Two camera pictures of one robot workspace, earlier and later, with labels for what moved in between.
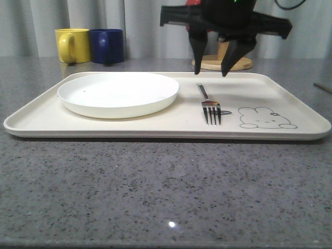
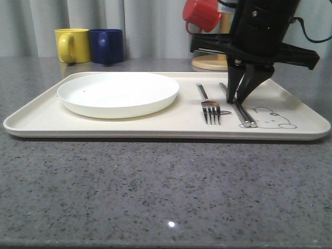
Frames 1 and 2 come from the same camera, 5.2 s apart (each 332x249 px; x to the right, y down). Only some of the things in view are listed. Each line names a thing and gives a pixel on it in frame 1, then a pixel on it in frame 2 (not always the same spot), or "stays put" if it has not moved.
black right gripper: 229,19 -> 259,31
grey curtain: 27,28 stays put
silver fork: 208,105 stays put
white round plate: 118,95 stays put
